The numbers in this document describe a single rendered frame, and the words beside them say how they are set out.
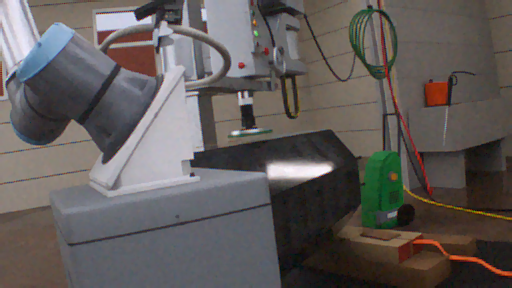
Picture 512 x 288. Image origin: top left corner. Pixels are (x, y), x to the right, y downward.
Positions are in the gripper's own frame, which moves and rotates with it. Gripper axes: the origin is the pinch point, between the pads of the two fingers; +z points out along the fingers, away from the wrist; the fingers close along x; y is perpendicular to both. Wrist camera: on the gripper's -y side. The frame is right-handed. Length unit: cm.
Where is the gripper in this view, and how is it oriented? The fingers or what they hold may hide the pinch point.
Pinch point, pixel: (155, 46)
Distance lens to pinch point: 145.4
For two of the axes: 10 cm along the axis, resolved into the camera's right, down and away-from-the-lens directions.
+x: -0.9, 2.9, 9.5
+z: -0.3, 9.5, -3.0
